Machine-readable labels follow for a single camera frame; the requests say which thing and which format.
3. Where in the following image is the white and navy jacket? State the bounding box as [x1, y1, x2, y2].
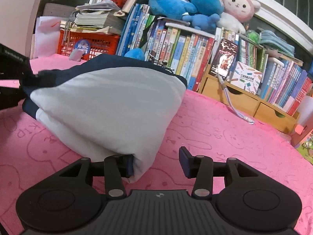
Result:
[22, 54, 187, 183]

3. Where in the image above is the white paper bag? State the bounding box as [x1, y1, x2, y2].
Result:
[34, 16, 62, 58]

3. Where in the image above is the round blue tag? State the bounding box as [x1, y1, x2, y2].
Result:
[69, 39, 91, 61]

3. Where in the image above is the wooden drawer organizer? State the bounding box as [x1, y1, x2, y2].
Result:
[198, 65, 300, 134]

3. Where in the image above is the red plastic crate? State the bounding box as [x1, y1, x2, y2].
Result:
[57, 30, 120, 61]

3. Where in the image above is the white patterned small box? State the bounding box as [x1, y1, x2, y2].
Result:
[230, 61, 263, 94]

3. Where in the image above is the stack of papers and books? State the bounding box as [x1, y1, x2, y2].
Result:
[60, 0, 126, 35]

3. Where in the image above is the smartphone with lit screen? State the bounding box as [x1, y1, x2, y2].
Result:
[209, 38, 238, 79]

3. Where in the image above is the pink triangular toy house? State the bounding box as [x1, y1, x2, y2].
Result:
[291, 123, 313, 165]

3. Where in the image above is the miniature bicycle model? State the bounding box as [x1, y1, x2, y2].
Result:
[148, 56, 174, 74]

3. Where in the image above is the row of books left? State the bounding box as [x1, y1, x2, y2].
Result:
[116, 4, 214, 91]

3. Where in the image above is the row of books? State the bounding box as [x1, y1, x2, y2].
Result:
[213, 28, 311, 116]
[116, 4, 214, 91]

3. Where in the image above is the blue plush ball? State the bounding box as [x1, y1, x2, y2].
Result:
[124, 48, 145, 61]

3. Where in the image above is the row of books right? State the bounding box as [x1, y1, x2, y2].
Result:
[213, 28, 311, 116]

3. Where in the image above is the green ball toy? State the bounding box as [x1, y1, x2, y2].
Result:
[245, 30, 261, 44]

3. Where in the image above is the folded teal towel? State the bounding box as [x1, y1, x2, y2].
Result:
[259, 30, 295, 57]

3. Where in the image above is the pink white bunny plush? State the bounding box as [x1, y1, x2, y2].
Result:
[216, 0, 261, 35]

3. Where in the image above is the blue whale plush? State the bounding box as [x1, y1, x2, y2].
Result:
[148, 0, 220, 33]

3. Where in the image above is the white charging cable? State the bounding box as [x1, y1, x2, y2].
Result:
[217, 74, 255, 125]

